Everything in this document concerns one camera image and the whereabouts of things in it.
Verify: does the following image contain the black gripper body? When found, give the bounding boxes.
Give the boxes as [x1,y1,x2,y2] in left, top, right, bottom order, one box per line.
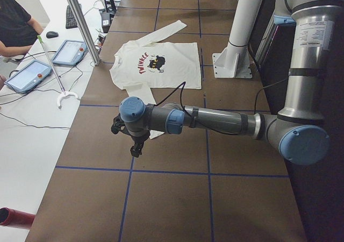
[111,114,150,145]

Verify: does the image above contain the white long-sleeve printed shirt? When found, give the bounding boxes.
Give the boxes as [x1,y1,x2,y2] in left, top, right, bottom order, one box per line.
[109,20,203,140]

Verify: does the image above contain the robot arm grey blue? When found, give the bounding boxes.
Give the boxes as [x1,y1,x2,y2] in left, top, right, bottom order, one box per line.
[111,0,343,165]

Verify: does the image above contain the reacher grabber stick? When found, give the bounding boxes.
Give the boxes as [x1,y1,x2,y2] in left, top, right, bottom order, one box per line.
[37,35,79,109]

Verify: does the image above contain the teach pendant far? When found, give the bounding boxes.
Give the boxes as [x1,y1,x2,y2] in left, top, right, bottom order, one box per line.
[52,40,88,67]

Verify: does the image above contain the teach pendant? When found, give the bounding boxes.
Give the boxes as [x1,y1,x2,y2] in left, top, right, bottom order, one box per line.
[52,40,88,67]
[4,60,52,94]

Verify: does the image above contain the teach pendant near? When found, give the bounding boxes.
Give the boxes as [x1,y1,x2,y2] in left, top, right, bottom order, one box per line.
[4,60,52,94]

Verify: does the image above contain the black keyboard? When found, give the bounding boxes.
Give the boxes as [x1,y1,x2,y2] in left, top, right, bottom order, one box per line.
[65,5,77,29]

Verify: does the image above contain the black computer mouse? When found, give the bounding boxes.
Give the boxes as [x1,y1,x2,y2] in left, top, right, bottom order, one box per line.
[46,31,59,39]

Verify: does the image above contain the white central pillar with base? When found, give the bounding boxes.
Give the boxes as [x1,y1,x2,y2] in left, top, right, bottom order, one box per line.
[212,0,262,79]

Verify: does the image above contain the seated person black shirt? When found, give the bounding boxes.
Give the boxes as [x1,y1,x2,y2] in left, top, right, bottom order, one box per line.
[1,0,43,57]

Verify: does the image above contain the red cylinder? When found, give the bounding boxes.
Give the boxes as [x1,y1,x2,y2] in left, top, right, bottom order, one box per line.
[1,208,35,230]

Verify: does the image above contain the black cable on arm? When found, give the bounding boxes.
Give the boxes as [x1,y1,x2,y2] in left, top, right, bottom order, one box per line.
[156,81,259,134]

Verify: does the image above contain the aluminium frame post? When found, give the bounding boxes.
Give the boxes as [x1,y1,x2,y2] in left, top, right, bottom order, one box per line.
[67,0,101,66]

